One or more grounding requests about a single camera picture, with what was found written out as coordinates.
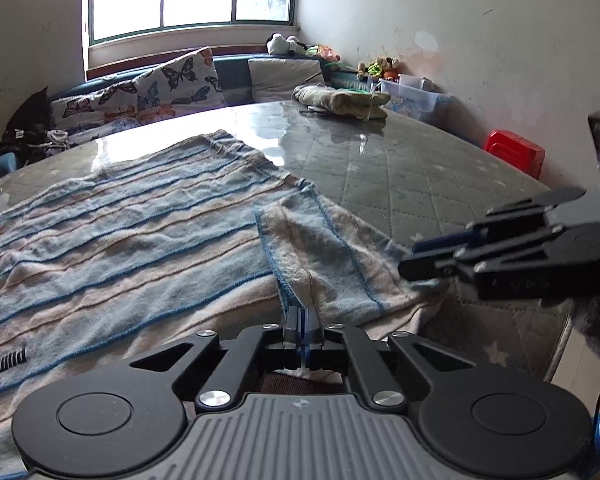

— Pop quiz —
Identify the black bag on sofa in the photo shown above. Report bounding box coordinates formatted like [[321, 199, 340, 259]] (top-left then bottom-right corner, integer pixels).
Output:
[[0, 87, 69, 164]]

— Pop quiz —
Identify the large butterfly print pillow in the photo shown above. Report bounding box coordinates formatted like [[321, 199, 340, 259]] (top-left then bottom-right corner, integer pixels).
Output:
[[133, 47, 226, 125]]

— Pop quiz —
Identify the white plush toy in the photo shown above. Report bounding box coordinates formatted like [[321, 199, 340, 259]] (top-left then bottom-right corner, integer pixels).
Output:
[[266, 32, 308, 56]]

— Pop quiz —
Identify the grey quilted star table cover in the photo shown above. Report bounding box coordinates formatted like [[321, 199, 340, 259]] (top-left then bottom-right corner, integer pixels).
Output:
[[0, 102, 570, 379]]

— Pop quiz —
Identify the folded yellow beige cloth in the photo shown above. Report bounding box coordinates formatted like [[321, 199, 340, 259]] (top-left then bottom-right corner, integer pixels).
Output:
[[291, 84, 391, 120]]

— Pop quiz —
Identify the grey plain cushion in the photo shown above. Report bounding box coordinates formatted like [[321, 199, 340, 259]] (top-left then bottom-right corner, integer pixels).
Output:
[[248, 58, 325, 103]]

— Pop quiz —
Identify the blue sofa bench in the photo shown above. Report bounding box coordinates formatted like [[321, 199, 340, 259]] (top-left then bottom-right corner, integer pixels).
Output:
[[47, 52, 372, 111]]

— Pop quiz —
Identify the clear plastic storage box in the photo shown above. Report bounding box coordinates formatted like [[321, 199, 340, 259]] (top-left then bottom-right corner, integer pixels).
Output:
[[379, 79, 452, 127]]

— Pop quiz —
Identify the orange green plush toy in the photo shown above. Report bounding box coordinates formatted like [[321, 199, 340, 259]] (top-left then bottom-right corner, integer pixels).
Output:
[[306, 44, 340, 63]]

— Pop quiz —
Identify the brown green plush toy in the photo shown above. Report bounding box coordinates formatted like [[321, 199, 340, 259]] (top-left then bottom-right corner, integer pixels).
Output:
[[356, 56, 401, 82]]

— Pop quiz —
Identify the striped blue beige garment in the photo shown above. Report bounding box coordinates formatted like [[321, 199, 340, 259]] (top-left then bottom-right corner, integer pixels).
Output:
[[0, 131, 446, 479]]

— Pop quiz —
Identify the small butterfly print pillow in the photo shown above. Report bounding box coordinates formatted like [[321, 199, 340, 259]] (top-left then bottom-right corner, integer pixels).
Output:
[[50, 80, 137, 134]]

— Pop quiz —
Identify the red plastic stool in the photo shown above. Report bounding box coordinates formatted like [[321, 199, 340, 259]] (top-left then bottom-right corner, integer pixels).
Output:
[[483, 130, 545, 180]]

